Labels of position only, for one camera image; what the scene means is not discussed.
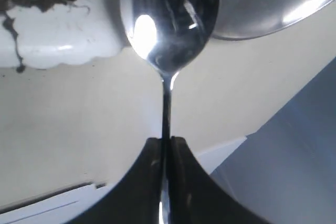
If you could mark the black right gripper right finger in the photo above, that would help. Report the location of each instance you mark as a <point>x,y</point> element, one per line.
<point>194,196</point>

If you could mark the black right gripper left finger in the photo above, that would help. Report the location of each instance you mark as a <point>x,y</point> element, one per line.
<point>136,198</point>

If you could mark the metal spork spoon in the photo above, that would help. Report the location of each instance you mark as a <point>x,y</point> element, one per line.
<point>168,35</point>

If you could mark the white scalloped plastic pot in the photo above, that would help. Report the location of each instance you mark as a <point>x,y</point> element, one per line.
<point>65,34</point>

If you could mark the round stainless steel plate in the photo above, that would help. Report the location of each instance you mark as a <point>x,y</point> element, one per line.
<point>249,19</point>

